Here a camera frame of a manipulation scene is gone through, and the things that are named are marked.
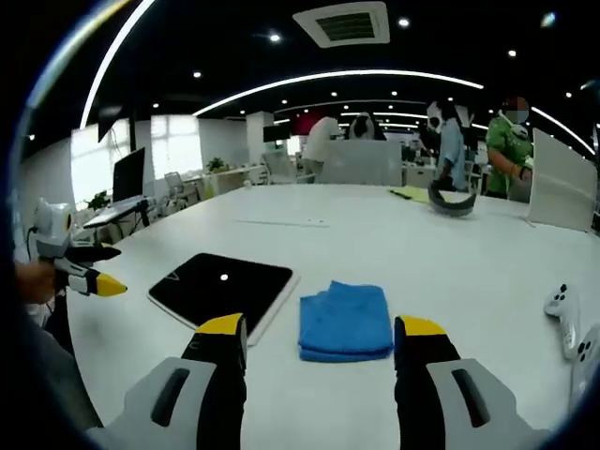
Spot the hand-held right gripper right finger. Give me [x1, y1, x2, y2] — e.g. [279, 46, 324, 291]
[393, 314, 552, 450]

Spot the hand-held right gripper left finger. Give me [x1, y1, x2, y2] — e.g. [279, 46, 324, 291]
[86, 312, 248, 450]

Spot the black tablet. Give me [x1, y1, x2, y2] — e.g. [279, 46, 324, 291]
[147, 252, 301, 347]

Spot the blue cleaning cloth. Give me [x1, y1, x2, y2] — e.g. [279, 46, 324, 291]
[298, 279, 394, 363]

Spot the person's left hand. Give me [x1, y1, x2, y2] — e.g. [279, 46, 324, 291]
[14, 262, 59, 302]

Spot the small grey desk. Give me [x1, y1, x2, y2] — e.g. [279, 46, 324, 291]
[82, 196, 154, 231]

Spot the dark computer monitor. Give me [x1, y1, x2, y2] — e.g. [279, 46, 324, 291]
[112, 147, 147, 203]

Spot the person's grey clothing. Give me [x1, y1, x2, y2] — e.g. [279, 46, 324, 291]
[18, 299, 102, 432]

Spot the white handheld controller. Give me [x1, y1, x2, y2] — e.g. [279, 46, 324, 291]
[569, 325, 600, 409]
[543, 283, 578, 360]

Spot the white low cabinet row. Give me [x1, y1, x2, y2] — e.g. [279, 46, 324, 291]
[177, 163, 263, 198]

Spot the curved ceiling light strip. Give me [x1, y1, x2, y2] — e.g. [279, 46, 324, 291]
[79, 0, 156, 131]
[191, 69, 485, 117]
[532, 106, 596, 156]

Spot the white office chair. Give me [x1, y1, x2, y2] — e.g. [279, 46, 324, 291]
[262, 152, 315, 185]

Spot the white partition board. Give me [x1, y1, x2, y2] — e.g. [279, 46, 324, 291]
[321, 140, 404, 187]
[527, 127, 599, 233]

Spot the ceiling air vent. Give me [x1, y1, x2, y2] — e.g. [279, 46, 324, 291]
[292, 1, 391, 49]

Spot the white cable slot cover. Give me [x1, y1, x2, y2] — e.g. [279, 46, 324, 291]
[233, 217, 332, 230]

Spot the red wall screen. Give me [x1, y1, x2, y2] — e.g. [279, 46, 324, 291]
[290, 110, 324, 135]

